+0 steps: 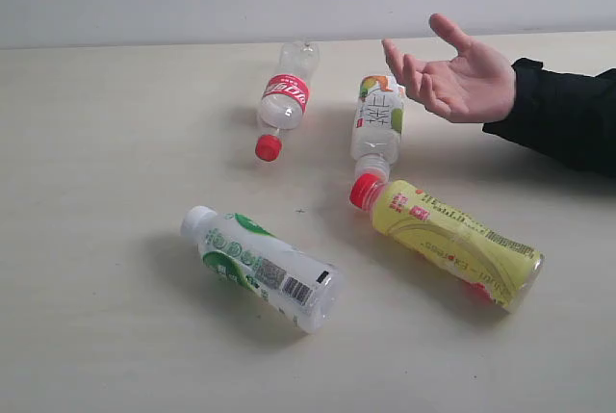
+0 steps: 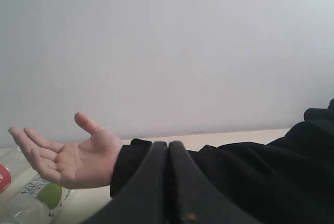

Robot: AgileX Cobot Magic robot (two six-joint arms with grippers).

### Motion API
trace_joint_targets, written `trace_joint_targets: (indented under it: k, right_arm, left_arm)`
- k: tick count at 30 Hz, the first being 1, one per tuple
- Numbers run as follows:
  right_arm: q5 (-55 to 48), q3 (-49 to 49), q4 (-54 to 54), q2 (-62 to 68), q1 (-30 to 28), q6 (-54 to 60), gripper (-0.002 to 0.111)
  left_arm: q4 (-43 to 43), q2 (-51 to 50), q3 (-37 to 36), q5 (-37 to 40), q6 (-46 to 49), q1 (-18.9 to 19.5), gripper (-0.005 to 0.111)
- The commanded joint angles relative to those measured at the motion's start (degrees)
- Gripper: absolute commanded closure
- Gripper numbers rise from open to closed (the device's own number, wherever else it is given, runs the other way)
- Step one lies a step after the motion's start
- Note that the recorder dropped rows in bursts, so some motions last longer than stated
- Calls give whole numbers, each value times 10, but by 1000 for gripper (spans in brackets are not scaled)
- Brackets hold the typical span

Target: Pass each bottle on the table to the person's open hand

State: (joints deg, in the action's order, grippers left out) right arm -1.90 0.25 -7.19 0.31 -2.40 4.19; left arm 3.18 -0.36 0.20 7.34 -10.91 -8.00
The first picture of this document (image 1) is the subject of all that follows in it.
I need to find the yellow label bottle red cap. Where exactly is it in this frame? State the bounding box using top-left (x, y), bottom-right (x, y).
top-left (349, 174), bottom-right (545, 312)

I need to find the clear bottle white fruit label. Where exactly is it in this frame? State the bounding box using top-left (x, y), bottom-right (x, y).
top-left (350, 75), bottom-right (405, 181)

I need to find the white green label bottle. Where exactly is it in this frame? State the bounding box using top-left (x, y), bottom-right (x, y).
top-left (181, 206), bottom-right (343, 333)

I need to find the person's open hand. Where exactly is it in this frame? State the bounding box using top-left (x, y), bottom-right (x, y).
top-left (382, 13), bottom-right (516, 123)

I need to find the clear bottle red label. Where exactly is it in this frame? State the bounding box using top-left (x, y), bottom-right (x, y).
top-left (255, 40), bottom-right (320, 162)

